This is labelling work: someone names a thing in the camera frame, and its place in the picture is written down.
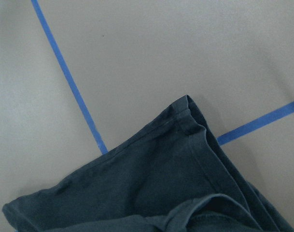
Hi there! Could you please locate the black t-shirt with logo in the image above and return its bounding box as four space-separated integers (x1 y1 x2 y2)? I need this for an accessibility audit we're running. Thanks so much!
2 95 293 232

